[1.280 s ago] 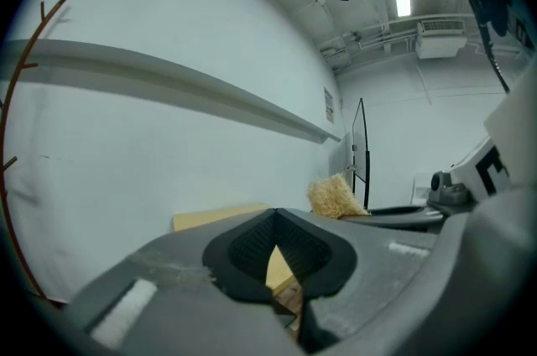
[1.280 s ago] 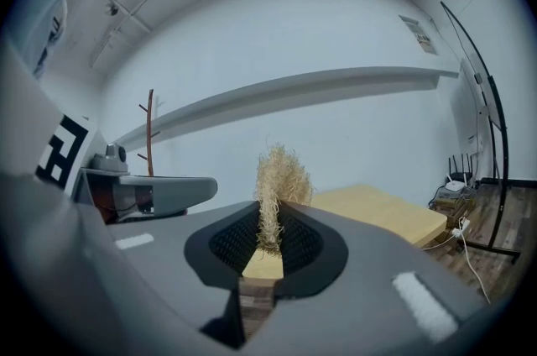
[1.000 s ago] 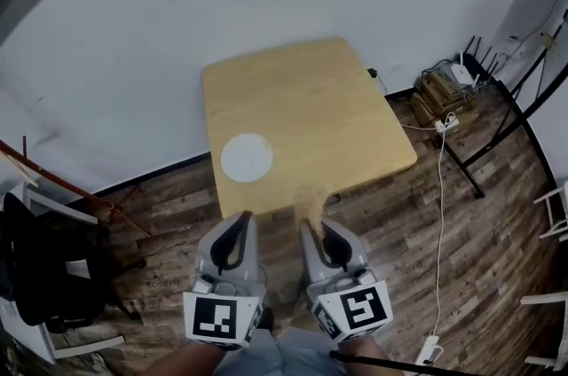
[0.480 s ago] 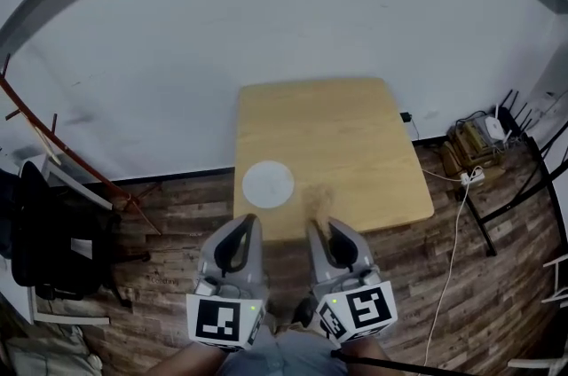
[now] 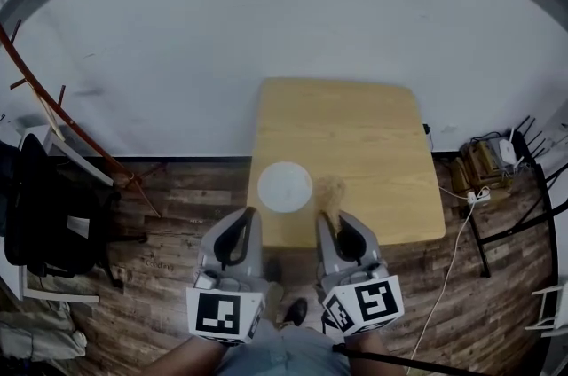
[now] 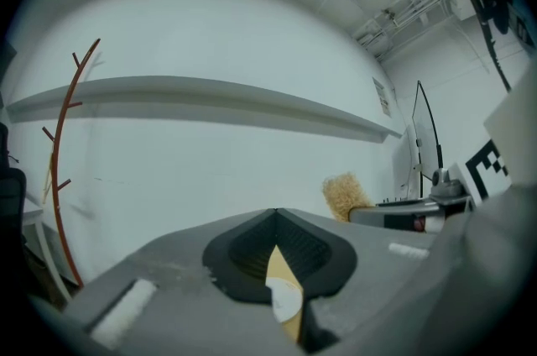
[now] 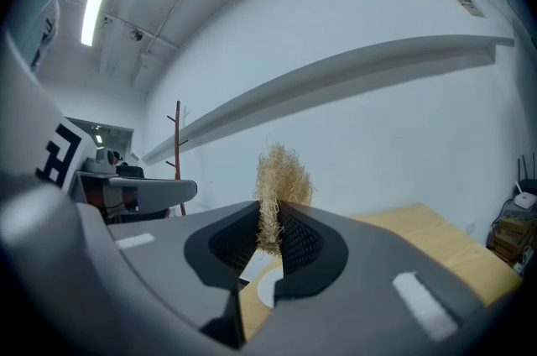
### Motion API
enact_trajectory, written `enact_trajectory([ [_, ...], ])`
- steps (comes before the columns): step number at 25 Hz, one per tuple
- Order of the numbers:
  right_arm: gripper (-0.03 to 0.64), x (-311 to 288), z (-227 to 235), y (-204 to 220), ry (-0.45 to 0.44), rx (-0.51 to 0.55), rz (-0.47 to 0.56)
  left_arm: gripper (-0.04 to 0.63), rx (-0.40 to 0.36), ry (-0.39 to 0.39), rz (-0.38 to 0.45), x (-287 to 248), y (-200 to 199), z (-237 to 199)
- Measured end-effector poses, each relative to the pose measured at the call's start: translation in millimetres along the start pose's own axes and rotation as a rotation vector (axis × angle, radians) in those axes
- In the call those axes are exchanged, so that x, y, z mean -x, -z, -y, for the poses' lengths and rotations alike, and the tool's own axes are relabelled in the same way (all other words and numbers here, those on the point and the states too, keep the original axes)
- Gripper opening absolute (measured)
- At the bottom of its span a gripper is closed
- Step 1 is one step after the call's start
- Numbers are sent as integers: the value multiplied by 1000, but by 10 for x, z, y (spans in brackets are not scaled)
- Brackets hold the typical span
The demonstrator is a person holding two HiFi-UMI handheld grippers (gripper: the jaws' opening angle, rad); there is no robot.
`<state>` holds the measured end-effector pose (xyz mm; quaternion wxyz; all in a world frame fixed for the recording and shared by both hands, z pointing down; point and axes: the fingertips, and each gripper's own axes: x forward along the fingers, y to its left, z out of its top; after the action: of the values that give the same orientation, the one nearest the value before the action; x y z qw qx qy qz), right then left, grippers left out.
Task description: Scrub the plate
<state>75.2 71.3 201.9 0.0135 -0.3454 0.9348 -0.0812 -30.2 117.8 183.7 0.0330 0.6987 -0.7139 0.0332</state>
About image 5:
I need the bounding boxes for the white round plate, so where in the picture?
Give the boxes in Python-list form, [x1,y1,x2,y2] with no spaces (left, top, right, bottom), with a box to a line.
[256,161,314,215]

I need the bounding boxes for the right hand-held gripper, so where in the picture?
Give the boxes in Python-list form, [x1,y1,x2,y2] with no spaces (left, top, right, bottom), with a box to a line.
[315,209,406,338]

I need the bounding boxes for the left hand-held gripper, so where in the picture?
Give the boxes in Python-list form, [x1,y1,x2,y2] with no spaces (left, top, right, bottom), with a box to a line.
[185,206,268,348]

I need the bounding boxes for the white wooden chair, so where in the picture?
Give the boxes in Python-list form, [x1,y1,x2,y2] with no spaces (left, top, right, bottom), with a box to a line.
[525,279,568,339]

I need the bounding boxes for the pale wooden clothes hanger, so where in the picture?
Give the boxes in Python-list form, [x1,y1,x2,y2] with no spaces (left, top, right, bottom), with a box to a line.
[28,80,68,144]

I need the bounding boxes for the person's right forearm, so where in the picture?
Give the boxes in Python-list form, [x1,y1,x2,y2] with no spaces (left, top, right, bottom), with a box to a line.
[344,328,394,376]

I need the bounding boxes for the beige cloth pile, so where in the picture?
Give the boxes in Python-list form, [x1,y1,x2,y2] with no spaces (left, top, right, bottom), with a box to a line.
[0,297,89,363]

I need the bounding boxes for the black office chair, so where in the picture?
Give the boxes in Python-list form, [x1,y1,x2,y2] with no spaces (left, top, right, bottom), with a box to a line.
[0,132,148,290]

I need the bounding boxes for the light blue shorts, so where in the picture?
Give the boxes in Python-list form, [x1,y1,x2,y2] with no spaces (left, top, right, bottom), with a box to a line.
[220,317,352,376]

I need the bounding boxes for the white router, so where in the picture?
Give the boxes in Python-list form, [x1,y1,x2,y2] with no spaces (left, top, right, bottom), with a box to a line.
[496,127,521,168]

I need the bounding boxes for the black metal stand frame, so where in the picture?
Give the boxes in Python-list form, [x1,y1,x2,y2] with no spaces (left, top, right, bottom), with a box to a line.
[467,160,568,278]

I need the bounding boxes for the small white power strip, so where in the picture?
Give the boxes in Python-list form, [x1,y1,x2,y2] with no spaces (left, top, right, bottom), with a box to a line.
[466,189,493,206]

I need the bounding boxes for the thin white looped cable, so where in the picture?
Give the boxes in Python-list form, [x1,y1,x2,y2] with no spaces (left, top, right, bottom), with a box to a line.
[436,184,472,201]

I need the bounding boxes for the black router with antennas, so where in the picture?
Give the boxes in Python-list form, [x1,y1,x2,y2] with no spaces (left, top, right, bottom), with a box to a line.
[509,114,548,163]

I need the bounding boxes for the person's left forearm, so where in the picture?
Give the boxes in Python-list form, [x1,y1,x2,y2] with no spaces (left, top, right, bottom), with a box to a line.
[145,334,228,376]

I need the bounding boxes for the thick black cable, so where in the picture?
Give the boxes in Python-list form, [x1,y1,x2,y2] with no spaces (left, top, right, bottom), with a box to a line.
[331,342,492,376]

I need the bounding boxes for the tan sponge cloth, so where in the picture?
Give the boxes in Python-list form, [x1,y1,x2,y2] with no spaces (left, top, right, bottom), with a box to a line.
[312,175,348,236]

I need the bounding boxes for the long white power cable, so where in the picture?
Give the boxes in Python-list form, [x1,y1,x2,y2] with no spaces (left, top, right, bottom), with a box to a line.
[409,204,472,363]

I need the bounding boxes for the black shoe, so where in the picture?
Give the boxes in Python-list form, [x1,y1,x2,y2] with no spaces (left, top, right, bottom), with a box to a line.
[282,296,309,328]

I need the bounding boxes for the red-brown wooden coat rack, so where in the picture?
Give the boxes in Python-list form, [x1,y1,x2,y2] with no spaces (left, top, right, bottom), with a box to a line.
[0,18,169,219]

